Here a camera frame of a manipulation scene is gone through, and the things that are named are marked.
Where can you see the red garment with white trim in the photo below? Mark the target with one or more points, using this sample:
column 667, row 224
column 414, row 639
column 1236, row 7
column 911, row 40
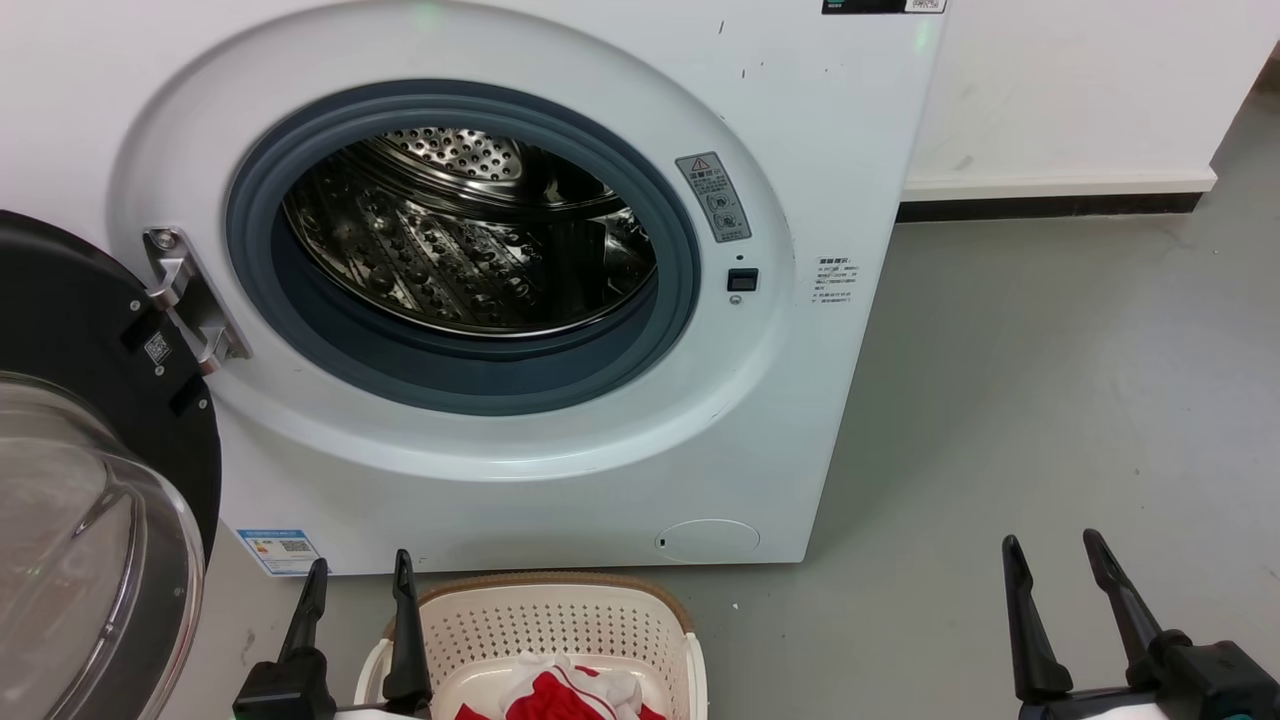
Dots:
column 560, row 695

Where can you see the silver metal door hinge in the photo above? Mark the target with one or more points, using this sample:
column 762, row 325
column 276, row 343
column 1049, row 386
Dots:
column 185, row 295

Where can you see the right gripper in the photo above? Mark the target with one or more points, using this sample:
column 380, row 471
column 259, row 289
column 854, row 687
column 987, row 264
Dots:
column 1210, row 685

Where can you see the cream perforated laundry basket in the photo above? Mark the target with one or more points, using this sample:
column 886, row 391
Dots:
column 560, row 625

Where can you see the blue energy label sticker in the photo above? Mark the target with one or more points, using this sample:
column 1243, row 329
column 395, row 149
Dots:
column 280, row 552

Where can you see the stainless steel washing machine drum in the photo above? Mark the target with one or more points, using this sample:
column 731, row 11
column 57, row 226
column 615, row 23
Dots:
column 450, row 250

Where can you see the round white filter cover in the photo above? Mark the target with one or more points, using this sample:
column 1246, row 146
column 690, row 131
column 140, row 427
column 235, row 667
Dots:
column 708, row 540

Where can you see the white front-load washing machine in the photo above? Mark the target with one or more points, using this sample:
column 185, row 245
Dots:
column 780, row 400

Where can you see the black control panel strip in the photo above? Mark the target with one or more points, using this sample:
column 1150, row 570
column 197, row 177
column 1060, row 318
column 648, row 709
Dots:
column 870, row 5

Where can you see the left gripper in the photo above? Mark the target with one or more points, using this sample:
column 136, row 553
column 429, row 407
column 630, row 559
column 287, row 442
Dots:
column 285, row 690

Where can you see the black washer door with glass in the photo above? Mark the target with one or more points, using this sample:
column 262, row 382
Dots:
column 70, row 310

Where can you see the black door latch socket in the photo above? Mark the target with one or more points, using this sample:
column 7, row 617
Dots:
column 742, row 280

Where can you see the QR code door sticker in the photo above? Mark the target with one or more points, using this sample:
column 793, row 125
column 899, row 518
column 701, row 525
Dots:
column 157, row 348

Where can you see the small printed text label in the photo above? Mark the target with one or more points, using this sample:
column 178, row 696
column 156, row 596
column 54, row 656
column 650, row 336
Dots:
column 836, row 281

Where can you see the grey warning sticker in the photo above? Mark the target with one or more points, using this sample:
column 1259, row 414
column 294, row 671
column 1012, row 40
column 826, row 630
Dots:
column 713, row 197

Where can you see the white and black baseboard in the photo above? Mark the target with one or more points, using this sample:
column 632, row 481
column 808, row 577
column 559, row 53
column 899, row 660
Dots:
column 1055, row 195

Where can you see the grey rubber door gasket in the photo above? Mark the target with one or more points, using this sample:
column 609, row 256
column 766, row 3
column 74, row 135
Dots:
column 460, row 385

